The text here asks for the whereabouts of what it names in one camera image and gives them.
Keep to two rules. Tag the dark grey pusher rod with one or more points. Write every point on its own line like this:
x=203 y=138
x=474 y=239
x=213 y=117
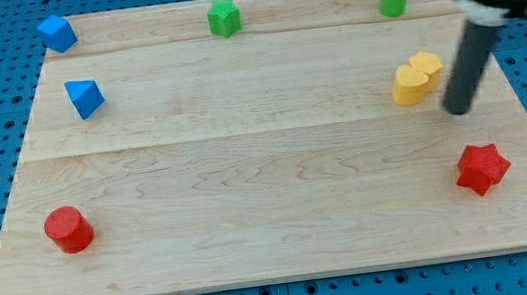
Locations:
x=470 y=62

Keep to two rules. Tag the red star block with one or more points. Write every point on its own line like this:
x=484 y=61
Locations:
x=481 y=167

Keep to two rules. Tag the green star block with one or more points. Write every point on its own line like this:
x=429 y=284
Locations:
x=224 y=18

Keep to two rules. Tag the yellow hexagon block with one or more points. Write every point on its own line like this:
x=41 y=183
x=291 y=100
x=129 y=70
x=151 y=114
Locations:
x=429 y=64

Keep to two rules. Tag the yellow heart block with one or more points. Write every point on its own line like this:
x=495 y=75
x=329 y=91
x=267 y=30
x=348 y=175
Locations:
x=409 y=86

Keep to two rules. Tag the wooden board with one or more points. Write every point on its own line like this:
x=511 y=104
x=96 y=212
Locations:
x=274 y=155

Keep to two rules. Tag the blue triangular prism block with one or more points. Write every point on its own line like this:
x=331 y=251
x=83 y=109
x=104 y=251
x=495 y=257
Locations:
x=85 y=96

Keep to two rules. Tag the blue cube block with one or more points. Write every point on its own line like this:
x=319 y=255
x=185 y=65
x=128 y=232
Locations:
x=57 y=33

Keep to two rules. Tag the red cylinder block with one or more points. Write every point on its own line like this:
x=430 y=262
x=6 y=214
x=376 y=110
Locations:
x=68 y=229

